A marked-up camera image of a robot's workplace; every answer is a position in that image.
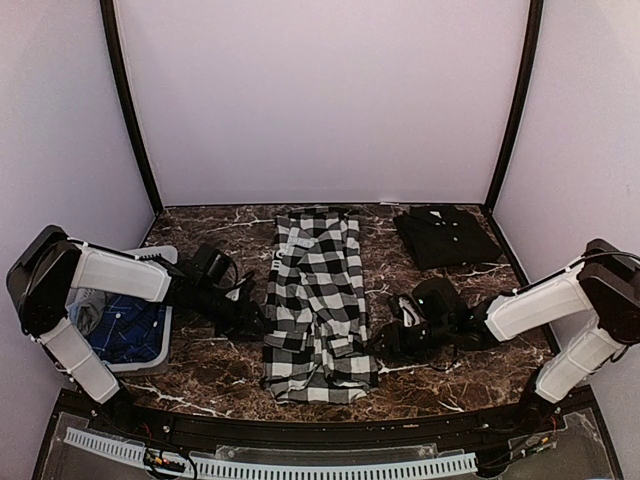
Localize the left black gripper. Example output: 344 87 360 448
193 282 274 340

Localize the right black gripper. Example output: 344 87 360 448
364 318 454 364

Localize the black white plaid shirt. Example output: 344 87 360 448
262 206 378 404

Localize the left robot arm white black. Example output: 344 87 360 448
6 225 270 436

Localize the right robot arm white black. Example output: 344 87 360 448
368 239 639 434

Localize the grey plastic laundry basket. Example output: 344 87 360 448
66 244 178 375

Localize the folded black shirt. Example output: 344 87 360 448
393 205 502 271

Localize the blue plaid shirt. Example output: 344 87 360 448
86 295 167 364

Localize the grey shirt in basket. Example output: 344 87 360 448
68 289 109 336

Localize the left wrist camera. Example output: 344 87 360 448
225 271 255 302

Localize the black front rail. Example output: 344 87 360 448
54 387 594 452

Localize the grey slotted cable duct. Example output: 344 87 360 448
64 427 477 479

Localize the left black frame post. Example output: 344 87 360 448
99 0 164 216

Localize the black frame post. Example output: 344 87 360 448
99 0 164 216
483 0 544 217

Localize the right black frame post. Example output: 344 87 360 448
483 0 544 217

